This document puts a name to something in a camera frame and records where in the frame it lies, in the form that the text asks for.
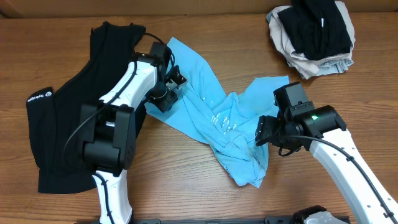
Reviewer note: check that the black folded garment on pile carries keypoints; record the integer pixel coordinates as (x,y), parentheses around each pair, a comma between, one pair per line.
(316,28)

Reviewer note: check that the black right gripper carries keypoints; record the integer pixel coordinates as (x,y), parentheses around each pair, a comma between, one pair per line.
(267,132)

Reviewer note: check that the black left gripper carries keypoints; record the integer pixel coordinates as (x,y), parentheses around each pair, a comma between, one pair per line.
(170,98)

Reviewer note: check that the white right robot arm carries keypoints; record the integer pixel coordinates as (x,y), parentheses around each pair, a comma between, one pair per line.
(322,132)

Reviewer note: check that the black shirt with logo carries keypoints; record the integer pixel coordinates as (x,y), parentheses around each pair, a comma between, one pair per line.
(54,115)

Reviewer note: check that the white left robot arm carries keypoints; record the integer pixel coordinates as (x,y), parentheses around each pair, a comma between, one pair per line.
(107,133)

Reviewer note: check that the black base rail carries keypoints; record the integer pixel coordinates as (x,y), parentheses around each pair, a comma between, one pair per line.
(266,220)

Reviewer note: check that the beige folded garment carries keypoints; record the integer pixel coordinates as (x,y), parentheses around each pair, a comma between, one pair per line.
(283,44)

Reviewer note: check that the light blue t-shirt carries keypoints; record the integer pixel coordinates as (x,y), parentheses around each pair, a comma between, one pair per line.
(226,122)

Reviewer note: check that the grey patterned folded garment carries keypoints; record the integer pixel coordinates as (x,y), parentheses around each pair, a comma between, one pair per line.
(331,66)

